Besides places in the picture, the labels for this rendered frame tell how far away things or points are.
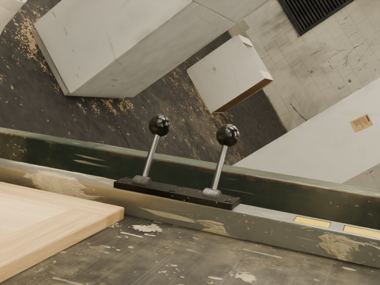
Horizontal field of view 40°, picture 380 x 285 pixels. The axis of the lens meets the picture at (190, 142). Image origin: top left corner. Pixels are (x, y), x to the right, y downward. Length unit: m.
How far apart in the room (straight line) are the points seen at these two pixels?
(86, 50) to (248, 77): 2.67
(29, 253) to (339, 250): 0.41
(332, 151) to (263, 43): 4.96
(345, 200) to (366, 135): 3.42
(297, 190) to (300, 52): 8.04
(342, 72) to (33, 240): 8.35
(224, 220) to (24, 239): 0.29
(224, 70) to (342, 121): 1.91
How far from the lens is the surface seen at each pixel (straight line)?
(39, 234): 0.70
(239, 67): 5.86
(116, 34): 3.43
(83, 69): 3.54
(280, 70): 9.06
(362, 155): 4.43
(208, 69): 5.98
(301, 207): 1.02
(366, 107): 4.42
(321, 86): 8.92
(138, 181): 0.85
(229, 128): 0.84
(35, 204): 0.83
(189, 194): 0.82
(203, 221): 0.81
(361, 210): 1.01
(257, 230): 0.79
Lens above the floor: 1.75
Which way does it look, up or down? 21 degrees down
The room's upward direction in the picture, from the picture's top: 57 degrees clockwise
